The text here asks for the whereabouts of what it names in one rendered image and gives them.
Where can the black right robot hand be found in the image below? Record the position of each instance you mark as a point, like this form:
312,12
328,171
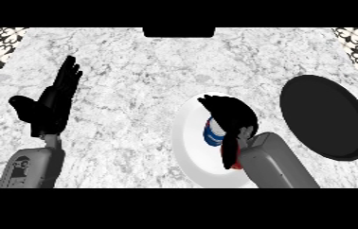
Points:
232,116

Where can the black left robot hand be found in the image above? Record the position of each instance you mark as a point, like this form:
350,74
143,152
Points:
51,103

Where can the blue and red can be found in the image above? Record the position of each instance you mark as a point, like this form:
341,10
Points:
213,135

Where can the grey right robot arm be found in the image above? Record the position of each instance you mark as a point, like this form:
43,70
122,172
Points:
275,163

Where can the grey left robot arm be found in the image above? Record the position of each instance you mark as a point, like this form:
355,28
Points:
34,166

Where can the white plate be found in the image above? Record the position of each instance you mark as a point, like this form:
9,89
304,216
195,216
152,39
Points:
195,150

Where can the black pan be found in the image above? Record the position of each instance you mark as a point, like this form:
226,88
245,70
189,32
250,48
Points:
321,116

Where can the black appliance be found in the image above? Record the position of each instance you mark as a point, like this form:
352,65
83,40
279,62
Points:
179,32

